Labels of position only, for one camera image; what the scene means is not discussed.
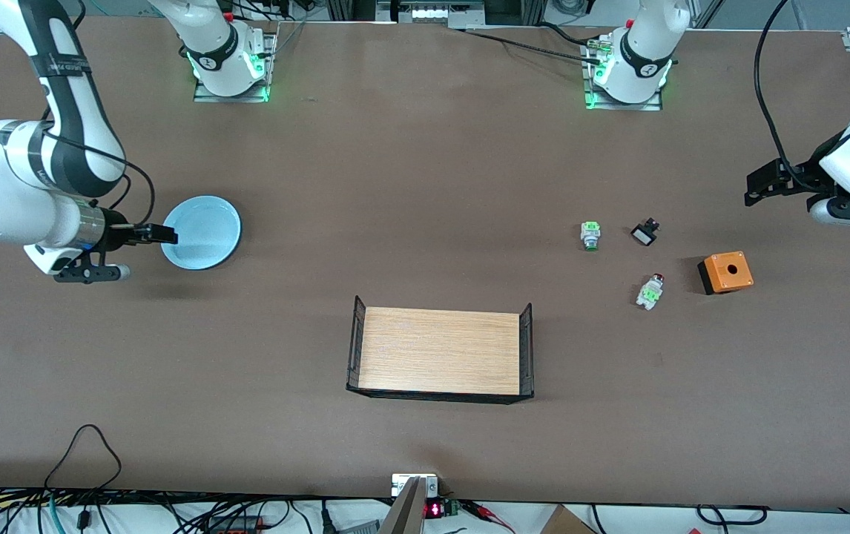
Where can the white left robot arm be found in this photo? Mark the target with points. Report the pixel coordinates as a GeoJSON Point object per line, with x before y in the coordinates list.
{"type": "Point", "coordinates": [644, 59]}

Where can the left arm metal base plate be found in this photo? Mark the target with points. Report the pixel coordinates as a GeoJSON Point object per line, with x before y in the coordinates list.
{"type": "Point", "coordinates": [590, 96]}

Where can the red LED display module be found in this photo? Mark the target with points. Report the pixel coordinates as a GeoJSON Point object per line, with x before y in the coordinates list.
{"type": "Point", "coordinates": [436, 509]}

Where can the red push button switch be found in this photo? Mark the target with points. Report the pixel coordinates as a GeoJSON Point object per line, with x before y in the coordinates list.
{"type": "Point", "coordinates": [650, 293]}

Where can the light blue round plate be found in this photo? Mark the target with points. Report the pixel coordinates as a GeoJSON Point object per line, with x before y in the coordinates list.
{"type": "Point", "coordinates": [206, 230]}

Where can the brown cardboard piece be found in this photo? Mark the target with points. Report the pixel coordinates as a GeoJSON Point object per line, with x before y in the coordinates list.
{"type": "Point", "coordinates": [566, 521]}

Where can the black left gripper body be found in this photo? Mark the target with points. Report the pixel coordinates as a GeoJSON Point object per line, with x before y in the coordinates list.
{"type": "Point", "coordinates": [798, 179]}

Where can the green push button switch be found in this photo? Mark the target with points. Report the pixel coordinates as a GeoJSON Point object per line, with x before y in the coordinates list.
{"type": "Point", "coordinates": [590, 234]}

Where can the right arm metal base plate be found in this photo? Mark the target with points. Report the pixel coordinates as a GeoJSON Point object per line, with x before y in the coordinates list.
{"type": "Point", "coordinates": [265, 85]}

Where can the black rectangular white-faced button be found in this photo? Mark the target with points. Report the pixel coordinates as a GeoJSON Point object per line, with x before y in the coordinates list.
{"type": "Point", "coordinates": [644, 234]}

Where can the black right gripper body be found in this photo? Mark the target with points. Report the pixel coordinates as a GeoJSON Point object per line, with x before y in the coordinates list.
{"type": "Point", "coordinates": [116, 233]}

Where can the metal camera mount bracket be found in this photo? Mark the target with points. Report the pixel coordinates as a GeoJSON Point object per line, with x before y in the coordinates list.
{"type": "Point", "coordinates": [406, 504]}

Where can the wooden tray black mesh sides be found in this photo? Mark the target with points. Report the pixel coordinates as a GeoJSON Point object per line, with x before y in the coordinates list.
{"type": "Point", "coordinates": [440, 352]}

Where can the metal frame light strip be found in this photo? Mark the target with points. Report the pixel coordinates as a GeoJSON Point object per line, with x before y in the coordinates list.
{"type": "Point", "coordinates": [429, 13]}

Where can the orange button enclosure box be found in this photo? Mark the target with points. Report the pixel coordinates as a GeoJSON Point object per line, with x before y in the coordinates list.
{"type": "Point", "coordinates": [727, 271]}

